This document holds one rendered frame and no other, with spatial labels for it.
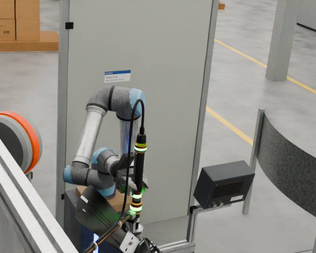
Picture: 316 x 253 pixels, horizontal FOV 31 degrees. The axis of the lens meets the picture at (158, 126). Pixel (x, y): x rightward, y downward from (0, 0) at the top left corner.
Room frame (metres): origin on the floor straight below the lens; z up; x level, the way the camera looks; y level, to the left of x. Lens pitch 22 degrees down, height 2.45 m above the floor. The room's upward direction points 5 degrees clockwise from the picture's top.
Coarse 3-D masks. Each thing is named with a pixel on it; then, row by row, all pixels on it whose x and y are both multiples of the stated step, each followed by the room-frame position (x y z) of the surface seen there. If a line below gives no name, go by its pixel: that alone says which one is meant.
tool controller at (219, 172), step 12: (204, 168) 2.52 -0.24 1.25; (216, 168) 2.54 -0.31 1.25; (228, 168) 2.56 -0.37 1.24; (240, 168) 2.59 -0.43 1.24; (204, 180) 2.50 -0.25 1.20; (216, 180) 2.46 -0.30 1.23; (228, 180) 2.49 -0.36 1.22; (240, 180) 2.53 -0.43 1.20; (252, 180) 2.58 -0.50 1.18; (204, 192) 2.49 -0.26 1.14; (216, 192) 2.47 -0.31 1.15; (228, 192) 2.52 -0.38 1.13; (240, 192) 2.57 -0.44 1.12; (204, 204) 2.48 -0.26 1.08; (216, 204) 2.48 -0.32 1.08
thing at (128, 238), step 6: (126, 234) 1.83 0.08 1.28; (132, 234) 1.85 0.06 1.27; (126, 240) 1.82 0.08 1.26; (132, 240) 1.83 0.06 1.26; (138, 240) 1.85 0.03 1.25; (120, 246) 1.78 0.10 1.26; (126, 246) 1.80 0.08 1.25; (132, 246) 1.81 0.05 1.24; (126, 252) 1.78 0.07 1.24; (132, 252) 1.79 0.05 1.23
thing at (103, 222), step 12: (84, 192) 1.86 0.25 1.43; (96, 192) 1.91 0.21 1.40; (84, 204) 1.80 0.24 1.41; (96, 204) 1.84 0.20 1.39; (108, 204) 1.89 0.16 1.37; (84, 216) 1.75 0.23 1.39; (96, 216) 1.80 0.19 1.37; (108, 216) 1.83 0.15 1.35; (96, 228) 1.76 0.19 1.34; (108, 228) 1.79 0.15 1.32; (120, 228) 1.83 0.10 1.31; (108, 240) 1.76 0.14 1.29; (120, 240) 1.79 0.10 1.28
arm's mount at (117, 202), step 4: (76, 188) 2.61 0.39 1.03; (80, 188) 2.60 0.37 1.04; (84, 188) 2.60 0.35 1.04; (76, 192) 2.61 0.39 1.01; (80, 192) 2.56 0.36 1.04; (116, 192) 2.59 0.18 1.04; (116, 196) 2.55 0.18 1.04; (120, 196) 2.55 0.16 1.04; (128, 196) 2.56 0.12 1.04; (108, 200) 2.50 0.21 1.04; (112, 200) 2.50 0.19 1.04; (116, 200) 2.51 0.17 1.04; (120, 200) 2.51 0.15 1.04; (128, 200) 2.52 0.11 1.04; (112, 204) 2.46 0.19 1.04; (116, 204) 2.47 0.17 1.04; (120, 204) 2.47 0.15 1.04; (128, 204) 2.49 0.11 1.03; (116, 208) 2.46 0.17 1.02; (120, 208) 2.47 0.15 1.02; (128, 208) 2.49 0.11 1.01
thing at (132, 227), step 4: (128, 212) 1.86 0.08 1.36; (132, 216) 1.85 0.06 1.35; (128, 220) 1.86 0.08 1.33; (132, 220) 1.85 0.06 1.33; (136, 220) 1.87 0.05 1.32; (128, 224) 1.87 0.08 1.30; (132, 224) 1.86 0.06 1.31; (132, 228) 1.86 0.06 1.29; (140, 228) 1.90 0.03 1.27; (132, 232) 1.86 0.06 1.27; (136, 232) 1.87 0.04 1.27; (140, 232) 1.88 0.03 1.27
